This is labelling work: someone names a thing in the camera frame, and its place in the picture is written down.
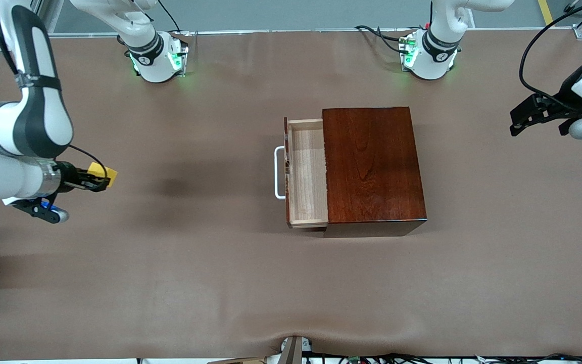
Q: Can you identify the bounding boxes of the yellow wooden block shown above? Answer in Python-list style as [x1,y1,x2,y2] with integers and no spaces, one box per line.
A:
[88,163,118,189]

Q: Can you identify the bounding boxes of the wooden drawer with white handle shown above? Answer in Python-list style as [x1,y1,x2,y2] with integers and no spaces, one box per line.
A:
[274,118,329,229]

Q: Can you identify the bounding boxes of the brown table mat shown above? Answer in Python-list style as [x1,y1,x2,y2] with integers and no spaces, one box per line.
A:
[0,29,582,360]

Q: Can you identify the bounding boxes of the dark brown wooden cabinet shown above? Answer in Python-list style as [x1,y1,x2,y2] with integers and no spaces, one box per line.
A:
[321,106,428,238]

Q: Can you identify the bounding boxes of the black right arm base cable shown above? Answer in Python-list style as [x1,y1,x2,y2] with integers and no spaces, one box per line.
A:
[157,0,183,35]

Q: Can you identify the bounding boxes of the black left arm base cables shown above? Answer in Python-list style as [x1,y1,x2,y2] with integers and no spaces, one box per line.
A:
[354,25,413,55]

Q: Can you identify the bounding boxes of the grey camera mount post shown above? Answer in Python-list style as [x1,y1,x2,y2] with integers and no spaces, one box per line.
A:
[278,335,313,364]

